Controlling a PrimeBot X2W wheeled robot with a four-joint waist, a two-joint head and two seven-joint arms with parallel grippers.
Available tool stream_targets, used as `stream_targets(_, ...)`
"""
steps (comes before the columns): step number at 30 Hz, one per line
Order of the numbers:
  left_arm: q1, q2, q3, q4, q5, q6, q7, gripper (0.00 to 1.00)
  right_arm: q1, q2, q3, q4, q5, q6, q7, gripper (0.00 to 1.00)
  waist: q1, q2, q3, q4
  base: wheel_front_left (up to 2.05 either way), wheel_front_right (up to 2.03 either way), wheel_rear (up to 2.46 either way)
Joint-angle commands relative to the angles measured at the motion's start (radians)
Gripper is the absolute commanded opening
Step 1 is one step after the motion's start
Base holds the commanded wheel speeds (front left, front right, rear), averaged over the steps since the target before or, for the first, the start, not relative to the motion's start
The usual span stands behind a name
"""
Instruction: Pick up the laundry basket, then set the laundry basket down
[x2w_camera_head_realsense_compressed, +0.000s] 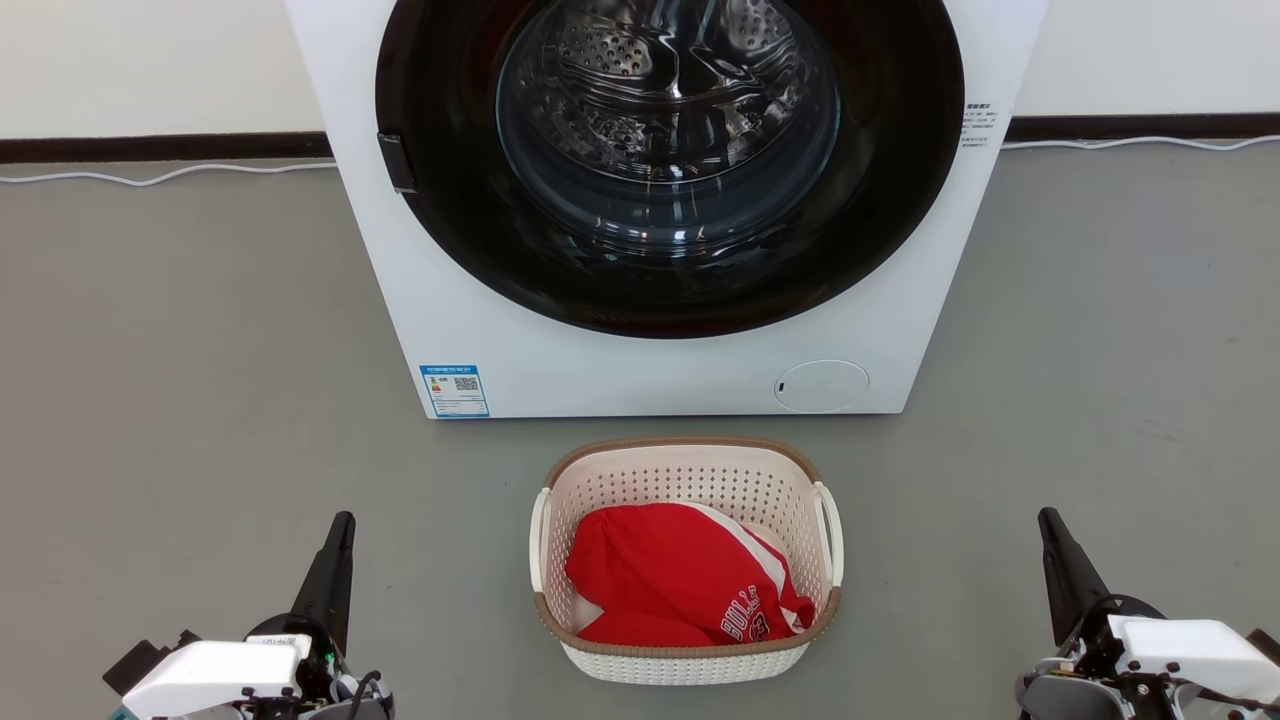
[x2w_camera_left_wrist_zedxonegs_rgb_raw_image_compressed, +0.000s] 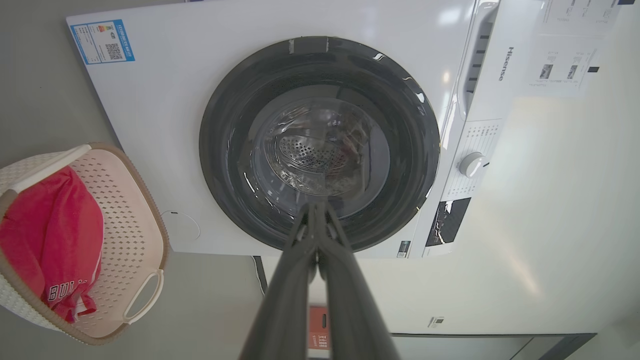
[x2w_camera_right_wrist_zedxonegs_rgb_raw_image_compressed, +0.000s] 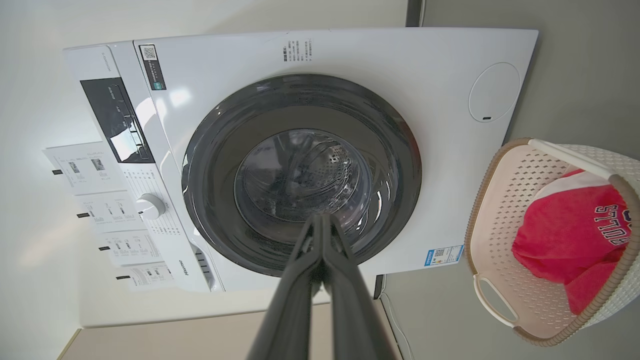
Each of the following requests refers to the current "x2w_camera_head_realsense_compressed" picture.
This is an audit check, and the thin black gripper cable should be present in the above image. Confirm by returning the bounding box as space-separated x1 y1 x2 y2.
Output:
1072 594 1166 641
343 669 387 720

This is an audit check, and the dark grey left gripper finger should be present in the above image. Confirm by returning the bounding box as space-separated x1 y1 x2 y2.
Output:
288 511 357 656

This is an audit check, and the white front-load washing machine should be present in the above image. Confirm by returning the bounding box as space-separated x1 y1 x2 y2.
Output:
284 0 1051 420

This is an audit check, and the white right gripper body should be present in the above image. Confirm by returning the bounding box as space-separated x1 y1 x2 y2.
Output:
1016 596 1280 720

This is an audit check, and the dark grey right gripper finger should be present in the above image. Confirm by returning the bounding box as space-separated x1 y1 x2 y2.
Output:
1037 507 1113 649

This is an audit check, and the black round washing machine door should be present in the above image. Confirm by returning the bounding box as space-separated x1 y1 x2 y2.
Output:
375 0 966 340

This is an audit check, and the thin black right gripper cable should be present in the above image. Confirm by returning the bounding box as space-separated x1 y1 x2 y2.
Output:
1072 594 1166 641

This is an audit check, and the white perforated plastic laundry basket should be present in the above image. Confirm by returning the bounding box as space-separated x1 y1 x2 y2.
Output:
529 436 845 686

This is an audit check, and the white floor cable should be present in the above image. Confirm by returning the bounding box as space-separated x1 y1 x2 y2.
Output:
1001 134 1280 153
0 161 339 189

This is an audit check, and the blue energy label sticker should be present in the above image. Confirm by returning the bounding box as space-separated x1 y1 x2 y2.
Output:
419 364 491 419

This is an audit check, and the thin black left gripper cable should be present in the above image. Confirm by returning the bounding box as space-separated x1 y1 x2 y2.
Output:
343 669 387 720

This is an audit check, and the red bulls jersey garment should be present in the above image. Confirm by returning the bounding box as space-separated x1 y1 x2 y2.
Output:
565 502 817 647

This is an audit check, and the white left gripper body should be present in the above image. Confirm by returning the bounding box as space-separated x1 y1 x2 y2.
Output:
103 630 395 720

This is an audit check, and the small printed text label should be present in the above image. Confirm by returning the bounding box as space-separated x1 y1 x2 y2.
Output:
961 101 1002 150

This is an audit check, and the round white filter cover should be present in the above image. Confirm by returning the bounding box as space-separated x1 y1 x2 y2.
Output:
773 359 871 414

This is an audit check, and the black door latch handle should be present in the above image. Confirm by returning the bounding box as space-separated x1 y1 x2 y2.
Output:
377 132 418 195

